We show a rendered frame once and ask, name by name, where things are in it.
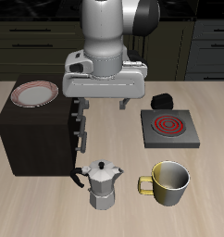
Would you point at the dark wooden cabinet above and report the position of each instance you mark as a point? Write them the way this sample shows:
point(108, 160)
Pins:
point(33, 139)

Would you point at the dark grey stove plate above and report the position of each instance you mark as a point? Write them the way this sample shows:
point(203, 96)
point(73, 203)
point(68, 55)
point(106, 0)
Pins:
point(169, 129)

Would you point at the silver moka pot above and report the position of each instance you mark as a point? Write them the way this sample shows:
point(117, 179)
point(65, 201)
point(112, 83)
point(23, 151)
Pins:
point(101, 185)

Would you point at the dark grey drawer unit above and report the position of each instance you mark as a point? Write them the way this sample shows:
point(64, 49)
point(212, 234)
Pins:
point(209, 52)

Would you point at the yellow and white mug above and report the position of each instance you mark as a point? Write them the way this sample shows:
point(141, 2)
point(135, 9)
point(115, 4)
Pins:
point(171, 185)

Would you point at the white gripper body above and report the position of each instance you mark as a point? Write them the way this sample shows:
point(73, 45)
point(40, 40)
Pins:
point(101, 88)

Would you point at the white plate with red rim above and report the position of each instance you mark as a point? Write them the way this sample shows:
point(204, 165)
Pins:
point(34, 94)

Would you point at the black kitchen countertop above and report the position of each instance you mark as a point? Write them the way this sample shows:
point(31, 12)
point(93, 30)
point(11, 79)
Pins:
point(36, 9)

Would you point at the round black stove knob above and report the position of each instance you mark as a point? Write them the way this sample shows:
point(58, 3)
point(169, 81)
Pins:
point(162, 102)

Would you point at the dark olive kitchen cupboards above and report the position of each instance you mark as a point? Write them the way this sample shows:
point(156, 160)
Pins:
point(33, 55)

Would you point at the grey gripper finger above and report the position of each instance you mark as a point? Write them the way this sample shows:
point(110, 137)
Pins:
point(124, 103)
point(83, 103)

